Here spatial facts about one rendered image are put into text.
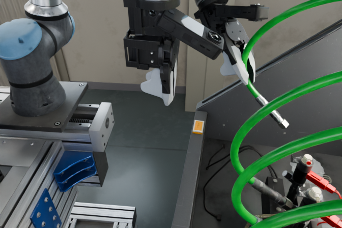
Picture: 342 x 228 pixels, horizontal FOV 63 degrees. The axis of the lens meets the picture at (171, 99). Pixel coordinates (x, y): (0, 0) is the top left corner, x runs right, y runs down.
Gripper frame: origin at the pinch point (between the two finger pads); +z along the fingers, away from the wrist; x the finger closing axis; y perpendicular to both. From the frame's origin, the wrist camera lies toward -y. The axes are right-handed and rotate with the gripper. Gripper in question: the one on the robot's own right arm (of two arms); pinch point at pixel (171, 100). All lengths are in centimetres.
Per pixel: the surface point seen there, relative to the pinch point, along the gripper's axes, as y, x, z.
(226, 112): -12.6, -30.9, 25.9
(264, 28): -16.5, -12.7, -11.0
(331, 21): -88, -184, 47
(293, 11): -20.7, -10.9, -15.1
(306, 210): -19.3, 24.3, -6.4
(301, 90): -20.0, 8.7, -10.9
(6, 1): 165, -152, 38
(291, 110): -32.0, -30.9, 21.9
